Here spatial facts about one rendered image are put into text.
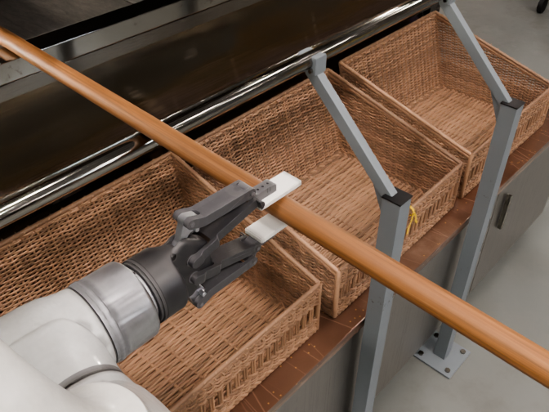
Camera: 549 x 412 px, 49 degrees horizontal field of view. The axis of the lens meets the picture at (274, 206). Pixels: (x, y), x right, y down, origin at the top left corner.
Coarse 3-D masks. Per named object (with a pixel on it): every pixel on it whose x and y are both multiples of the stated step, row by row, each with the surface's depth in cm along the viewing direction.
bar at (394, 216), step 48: (432, 0) 133; (336, 48) 114; (480, 48) 140; (240, 96) 99; (336, 96) 112; (144, 144) 88; (48, 192) 79; (384, 192) 114; (480, 192) 156; (384, 240) 118; (480, 240) 166; (384, 288) 125; (384, 336) 138; (432, 336) 205
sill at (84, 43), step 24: (144, 0) 129; (168, 0) 129; (192, 0) 131; (216, 0) 136; (96, 24) 119; (120, 24) 120; (144, 24) 124; (48, 48) 111; (72, 48) 114; (96, 48) 118; (0, 72) 106; (24, 72) 109
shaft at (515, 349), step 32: (0, 32) 109; (32, 64) 103; (64, 64) 99; (96, 96) 92; (160, 128) 84; (192, 160) 80; (224, 160) 78; (288, 224) 71; (320, 224) 69; (352, 256) 66; (384, 256) 65; (416, 288) 61; (448, 320) 60; (480, 320) 58; (512, 352) 56; (544, 352) 55; (544, 384) 55
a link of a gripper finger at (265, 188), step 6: (264, 180) 71; (240, 186) 67; (246, 186) 67; (258, 186) 70; (264, 186) 70; (270, 186) 70; (258, 192) 69; (264, 192) 69; (270, 192) 70; (258, 198) 69; (264, 198) 70
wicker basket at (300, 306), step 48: (96, 192) 130; (144, 192) 139; (192, 192) 144; (48, 240) 125; (96, 240) 133; (144, 240) 142; (0, 288) 119; (48, 288) 127; (240, 288) 144; (288, 288) 135; (192, 336) 133; (240, 336) 133; (288, 336) 126; (144, 384) 124; (192, 384) 123; (240, 384) 119
